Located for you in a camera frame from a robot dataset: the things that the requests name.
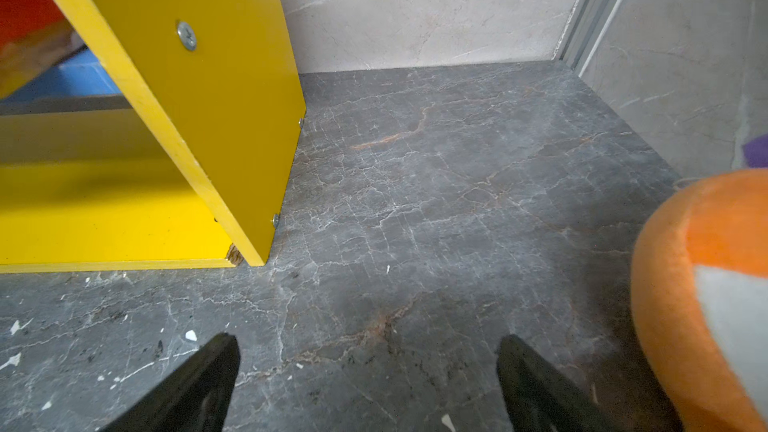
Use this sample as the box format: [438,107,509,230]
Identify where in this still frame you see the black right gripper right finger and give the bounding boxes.
[496,335,619,432]

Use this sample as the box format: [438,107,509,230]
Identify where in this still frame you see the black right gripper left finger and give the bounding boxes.
[104,333,240,431]

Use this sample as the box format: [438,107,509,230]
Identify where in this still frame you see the orange shark plush toy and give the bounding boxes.
[630,137,767,431]

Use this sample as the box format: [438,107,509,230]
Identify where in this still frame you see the yellow shelf with coloured boards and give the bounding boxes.
[1,0,306,273]

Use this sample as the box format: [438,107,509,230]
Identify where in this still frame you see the red spaghetti bag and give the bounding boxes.
[1,0,84,99]

